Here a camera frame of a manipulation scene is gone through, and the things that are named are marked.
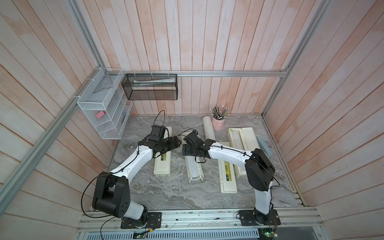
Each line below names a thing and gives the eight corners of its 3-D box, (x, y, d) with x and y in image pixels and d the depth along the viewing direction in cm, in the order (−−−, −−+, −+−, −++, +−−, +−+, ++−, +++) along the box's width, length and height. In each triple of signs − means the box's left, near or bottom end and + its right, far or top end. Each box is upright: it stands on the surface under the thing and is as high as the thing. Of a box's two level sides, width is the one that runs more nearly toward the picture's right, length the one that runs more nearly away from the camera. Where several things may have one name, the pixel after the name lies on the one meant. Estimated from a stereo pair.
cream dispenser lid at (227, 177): (220, 193, 84) (221, 191, 81) (216, 162, 96) (217, 159, 93) (238, 193, 84) (240, 191, 81) (232, 162, 96) (233, 159, 93)
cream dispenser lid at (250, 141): (241, 153, 100) (245, 146, 94) (236, 134, 111) (239, 127, 105) (255, 153, 100) (260, 146, 94) (249, 134, 111) (253, 127, 105)
